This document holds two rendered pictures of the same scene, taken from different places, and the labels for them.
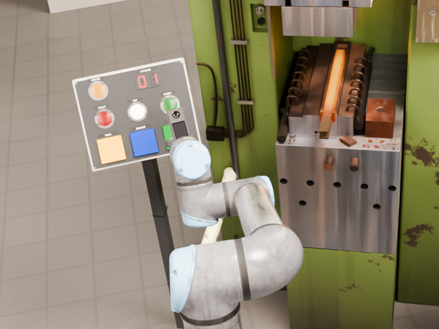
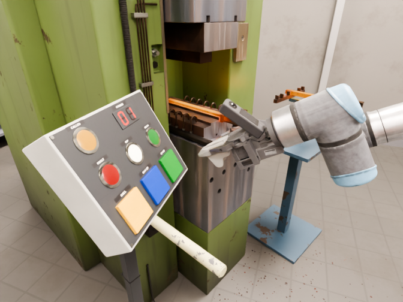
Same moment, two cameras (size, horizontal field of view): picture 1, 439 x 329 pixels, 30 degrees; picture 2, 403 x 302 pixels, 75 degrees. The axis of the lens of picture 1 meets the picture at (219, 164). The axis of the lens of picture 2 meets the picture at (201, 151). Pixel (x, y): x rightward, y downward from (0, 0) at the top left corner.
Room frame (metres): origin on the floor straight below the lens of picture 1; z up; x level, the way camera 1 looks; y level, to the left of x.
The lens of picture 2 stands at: (1.65, 0.66, 1.39)
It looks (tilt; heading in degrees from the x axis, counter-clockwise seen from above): 28 degrees down; 295
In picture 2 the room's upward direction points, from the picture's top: straight up
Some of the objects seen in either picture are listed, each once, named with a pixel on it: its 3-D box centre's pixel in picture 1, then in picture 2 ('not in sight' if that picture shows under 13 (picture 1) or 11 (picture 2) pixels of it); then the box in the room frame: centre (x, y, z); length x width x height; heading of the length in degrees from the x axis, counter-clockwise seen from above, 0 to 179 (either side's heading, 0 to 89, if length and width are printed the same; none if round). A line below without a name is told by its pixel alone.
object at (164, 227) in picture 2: (217, 215); (178, 238); (2.04, 0.03, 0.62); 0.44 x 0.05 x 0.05; 162
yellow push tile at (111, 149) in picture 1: (111, 149); (134, 210); (1.97, 0.32, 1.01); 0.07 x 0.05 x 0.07; 97
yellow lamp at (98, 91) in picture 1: (98, 91); (86, 140); (2.06, 0.33, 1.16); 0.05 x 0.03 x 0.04; 72
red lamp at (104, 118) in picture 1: (104, 118); (110, 174); (2.01, 0.32, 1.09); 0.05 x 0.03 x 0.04; 72
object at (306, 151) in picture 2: not in sight; (299, 140); (1.70, -0.86, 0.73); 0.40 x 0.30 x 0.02; 68
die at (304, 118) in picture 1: (328, 85); (185, 115); (2.22, -0.39, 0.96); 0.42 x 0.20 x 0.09; 162
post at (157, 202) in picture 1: (162, 225); (134, 287); (2.11, 0.23, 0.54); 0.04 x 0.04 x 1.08; 72
